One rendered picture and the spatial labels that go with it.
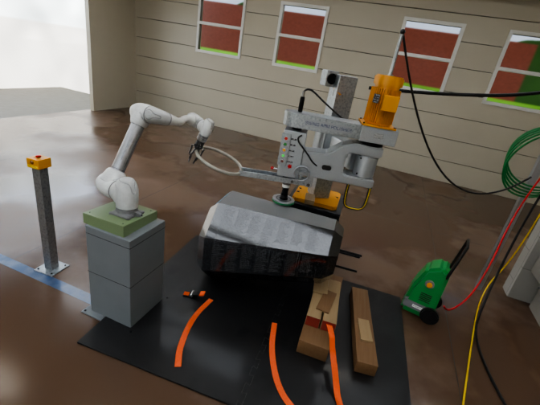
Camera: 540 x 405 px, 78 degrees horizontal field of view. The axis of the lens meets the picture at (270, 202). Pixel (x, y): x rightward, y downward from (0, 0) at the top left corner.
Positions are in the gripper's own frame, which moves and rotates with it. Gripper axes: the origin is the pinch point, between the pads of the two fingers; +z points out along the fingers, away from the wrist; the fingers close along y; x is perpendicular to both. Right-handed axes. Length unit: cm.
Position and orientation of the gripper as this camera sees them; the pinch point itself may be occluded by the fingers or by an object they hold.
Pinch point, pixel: (192, 159)
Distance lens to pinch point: 322.7
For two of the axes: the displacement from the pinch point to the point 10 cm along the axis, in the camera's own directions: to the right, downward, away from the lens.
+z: -4.8, 8.1, 3.5
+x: -2.5, -5.0, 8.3
